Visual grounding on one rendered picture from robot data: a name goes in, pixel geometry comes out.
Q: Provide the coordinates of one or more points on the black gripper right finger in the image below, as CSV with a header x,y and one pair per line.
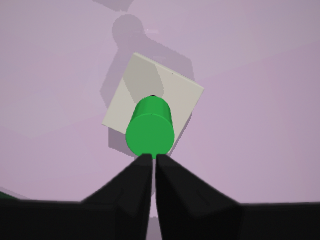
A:
x,y
189,208

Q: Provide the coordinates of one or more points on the beige square block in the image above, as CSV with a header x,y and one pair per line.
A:
x,y
145,77

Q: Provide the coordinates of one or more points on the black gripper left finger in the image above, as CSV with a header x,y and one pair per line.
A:
x,y
117,211

